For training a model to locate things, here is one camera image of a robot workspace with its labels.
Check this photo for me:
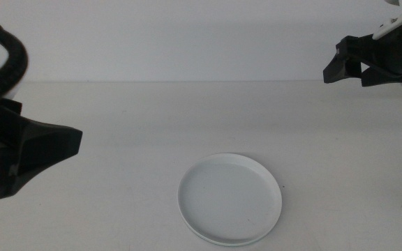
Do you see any white shallow bowl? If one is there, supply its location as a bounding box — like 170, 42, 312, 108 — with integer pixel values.
177, 152, 283, 247

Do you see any mint green shallow bowl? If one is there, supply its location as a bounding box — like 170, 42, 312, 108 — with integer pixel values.
190, 229, 268, 248

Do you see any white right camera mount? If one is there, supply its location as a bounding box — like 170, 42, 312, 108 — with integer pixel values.
371, 0, 402, 41

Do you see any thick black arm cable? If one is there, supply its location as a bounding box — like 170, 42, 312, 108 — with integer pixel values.
0, 19, 29, 109

